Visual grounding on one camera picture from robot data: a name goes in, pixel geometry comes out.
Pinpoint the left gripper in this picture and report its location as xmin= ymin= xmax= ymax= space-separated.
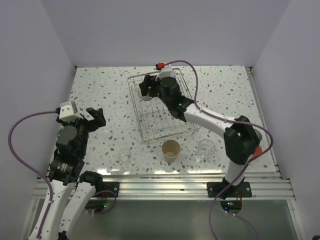
xmin=57 ymin=106 xmax=105 ymax=157

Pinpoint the metal-lined cup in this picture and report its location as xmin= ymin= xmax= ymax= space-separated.
xmin=255 ymin=130 xmax=262 ymax=141
xmin=138 ymin=90 xmax=152 ymax=102

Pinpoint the lavender plastic cup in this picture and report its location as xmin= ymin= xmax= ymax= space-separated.
xmin=170 ymin=71 xmax=176 ymax=78

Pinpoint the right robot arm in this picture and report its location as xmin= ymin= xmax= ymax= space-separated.
xmin=138 ymin=75 xmax=262 ymax=197

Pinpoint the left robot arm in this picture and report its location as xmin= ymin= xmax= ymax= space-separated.
xmin=29 ymin=105 xmax=106 ymax=240

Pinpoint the clear glass front left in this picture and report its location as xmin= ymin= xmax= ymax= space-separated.
xmin=118 ymin=148 xmax=132 ymax=167

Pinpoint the clear glass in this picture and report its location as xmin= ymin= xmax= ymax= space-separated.
xmin=196 ymin=139 xmax=216 ymax=162
xmin=118 ymin=148 xmax=132 ymax=167

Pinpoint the tan paper cup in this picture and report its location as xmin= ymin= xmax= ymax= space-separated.
xmin=161 ymin=139 xmax=181 ymax=164

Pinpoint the clear glass front right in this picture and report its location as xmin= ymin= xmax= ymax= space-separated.
xmin=196 ymin=139 xmax=216 ymax=162

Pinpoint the red plastic cup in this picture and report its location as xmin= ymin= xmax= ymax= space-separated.
xmin=252 ymin=145 xmax=262 ymax=157

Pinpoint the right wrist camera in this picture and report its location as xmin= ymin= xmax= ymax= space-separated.
xmin=155 ymin=62 xmax=173 ymax=80

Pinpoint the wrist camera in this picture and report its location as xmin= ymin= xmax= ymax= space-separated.
xmin=155 ymin=62 xmax=173 ymax=80
xmin=59 ymin=100 xmax=83 ymax=123

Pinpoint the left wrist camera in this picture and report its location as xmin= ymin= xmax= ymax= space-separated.
xmin=59 ymin=100 xmax=83 ymax=123

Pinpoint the wire dish rack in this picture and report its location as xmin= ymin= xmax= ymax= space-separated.
xmin=127 ymin=73 xmax=200 ymax=144

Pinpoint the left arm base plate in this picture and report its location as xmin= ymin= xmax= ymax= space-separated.
xmin=74 ymin=181 xmax=120 ymax=198

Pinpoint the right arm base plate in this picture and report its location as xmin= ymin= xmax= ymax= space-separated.
xmin=206 ymin=181 xmax=253 ymax=199

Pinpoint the aluminium frame rail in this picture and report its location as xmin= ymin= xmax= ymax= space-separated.
xmin=31 ymin=172 xmax=296 ymax=200

